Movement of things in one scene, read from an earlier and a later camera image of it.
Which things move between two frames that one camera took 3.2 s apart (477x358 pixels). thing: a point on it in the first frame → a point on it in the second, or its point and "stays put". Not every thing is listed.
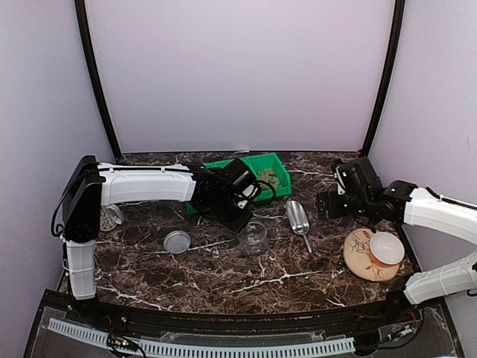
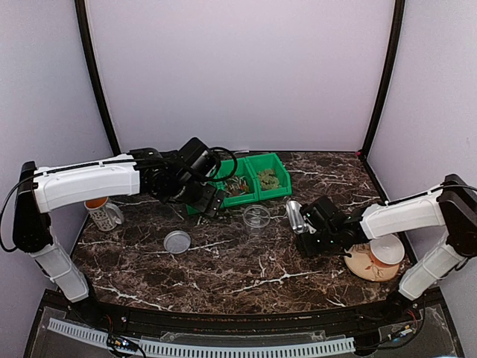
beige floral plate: [357, 256] stays put
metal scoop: [298, 218] stays put
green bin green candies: [268, 168] stays put
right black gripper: [335, 211] → [308, 247]
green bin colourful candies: [191, 210] stays put
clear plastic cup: [253, 240] → [256, 218]
